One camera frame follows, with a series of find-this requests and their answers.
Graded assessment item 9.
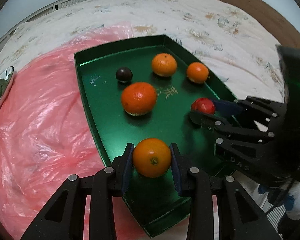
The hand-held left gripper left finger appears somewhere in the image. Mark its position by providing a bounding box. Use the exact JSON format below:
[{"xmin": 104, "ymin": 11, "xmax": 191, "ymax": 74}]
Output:
[{"xmin": 20, "ymin": 143, "xmax": 135, "ymax": 240}]

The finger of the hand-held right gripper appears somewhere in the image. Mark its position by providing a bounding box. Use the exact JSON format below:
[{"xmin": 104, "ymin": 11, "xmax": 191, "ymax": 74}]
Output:
[
  {"xmin": 189, "ymin": 112, "xmax": 290, "ymax": 184},
  {"xmin": 211, "ymin": 96, "xmax": 287, "ymax": 120}
]

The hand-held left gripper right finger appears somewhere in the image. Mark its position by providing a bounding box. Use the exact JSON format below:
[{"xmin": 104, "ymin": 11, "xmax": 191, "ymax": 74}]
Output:
[{"xmin": 169, "ymin": 143, "xmax": 282, "ymax": 240}]

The red plum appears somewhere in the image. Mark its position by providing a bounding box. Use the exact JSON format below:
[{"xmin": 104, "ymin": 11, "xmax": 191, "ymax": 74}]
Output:
[{"xmin": 191, "ymin": 98, "xmax": 216, "ymax": 115}]

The small orange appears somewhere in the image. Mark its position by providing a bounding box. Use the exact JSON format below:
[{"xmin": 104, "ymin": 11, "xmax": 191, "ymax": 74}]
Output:
[{"xmin": 186, "ymin": 62, "xmax": 209, "ymax": 84}]

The green tray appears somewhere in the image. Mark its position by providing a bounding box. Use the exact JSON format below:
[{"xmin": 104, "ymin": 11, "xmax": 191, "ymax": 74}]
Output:
[{"xmin": 74, "ymin": 35, "xmax": 240, "ymax": 238}]

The dark purple plum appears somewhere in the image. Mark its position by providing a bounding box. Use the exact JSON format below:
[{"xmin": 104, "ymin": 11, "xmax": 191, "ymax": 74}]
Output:
[{"xmin": 115, "ymin": 67, "xmax": 133, "ymax": 83}]

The pink plastic sheet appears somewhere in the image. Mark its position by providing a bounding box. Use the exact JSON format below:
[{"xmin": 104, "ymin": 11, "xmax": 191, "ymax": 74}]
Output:
[{"xmin": 0, "ymin": 21, "xmax": 190, "ymax": 240}]

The wooden headboard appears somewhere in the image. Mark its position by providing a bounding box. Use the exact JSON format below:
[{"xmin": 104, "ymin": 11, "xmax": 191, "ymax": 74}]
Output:
[{"xmin": 170, "ymin": 0, "xmax": 300, "ymax": 53}]

